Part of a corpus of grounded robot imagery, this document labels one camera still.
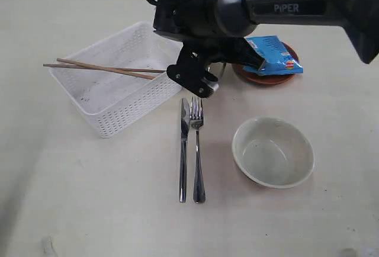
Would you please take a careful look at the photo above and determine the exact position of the white perforated plastic basket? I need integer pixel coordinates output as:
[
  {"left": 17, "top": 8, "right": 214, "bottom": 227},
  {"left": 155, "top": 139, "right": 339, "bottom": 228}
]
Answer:
[{"left": 50, "top": 21, "right": 182, "bottom": 138}]

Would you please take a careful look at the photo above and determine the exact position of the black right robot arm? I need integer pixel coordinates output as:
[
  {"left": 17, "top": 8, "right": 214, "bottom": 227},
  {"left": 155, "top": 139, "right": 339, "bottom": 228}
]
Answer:
[{"left": 153, "top": 0, "right": 378, "bottom": 66}]

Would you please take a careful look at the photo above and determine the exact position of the grey speckled ceramic dish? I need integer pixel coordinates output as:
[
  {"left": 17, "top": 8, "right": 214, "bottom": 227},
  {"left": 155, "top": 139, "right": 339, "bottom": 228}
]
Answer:
[{"left": 232, "top": 117, "right": 315, "bottom": 189}]

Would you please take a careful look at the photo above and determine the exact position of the brown round wooden plate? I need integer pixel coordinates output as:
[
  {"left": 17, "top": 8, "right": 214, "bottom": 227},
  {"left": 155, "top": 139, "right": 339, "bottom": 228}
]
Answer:
[{"left": 230, "top": 41, "right": 300, "bottom": 86}]

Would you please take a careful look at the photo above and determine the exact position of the brown wooden chopstick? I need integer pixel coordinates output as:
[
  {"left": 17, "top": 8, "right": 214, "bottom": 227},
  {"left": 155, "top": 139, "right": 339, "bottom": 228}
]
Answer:
[
  {"left": 43, "top": 63, "right": 166, "bottom": 73},
  {"left": 56, "top": 58, "right": 155, "bottom": 80}
]

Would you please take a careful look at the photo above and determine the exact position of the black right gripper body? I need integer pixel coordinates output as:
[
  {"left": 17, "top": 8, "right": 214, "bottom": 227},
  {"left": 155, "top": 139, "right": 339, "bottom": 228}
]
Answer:
[{"left": 180, "top": 37, "right": 245, "bottom": 64}]

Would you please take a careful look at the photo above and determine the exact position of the shiny steel cup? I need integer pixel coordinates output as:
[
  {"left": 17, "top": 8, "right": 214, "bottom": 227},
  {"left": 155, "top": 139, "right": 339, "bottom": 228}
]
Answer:
[{"left": 207, "top": 62, "right": 226, "bottom": 79}]

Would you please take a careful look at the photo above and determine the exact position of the silver table knife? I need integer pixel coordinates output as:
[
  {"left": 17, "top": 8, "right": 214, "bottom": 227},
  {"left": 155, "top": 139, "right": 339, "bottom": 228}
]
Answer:
[{"left": 179, "top": 98, "right": 190, "bottom": 203}]

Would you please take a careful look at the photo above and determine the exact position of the blue packet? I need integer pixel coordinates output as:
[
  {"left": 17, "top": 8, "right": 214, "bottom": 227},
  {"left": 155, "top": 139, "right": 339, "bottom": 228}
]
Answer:
[{"left": 243, "top": 36, "right": 303, "bottom": 76}]

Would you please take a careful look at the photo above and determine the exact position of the silver fork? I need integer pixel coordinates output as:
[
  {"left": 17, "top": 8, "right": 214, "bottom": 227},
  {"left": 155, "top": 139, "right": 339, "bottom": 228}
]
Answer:
[{"left": 190, "top": 97, "right": 206, "bottom": 204}]

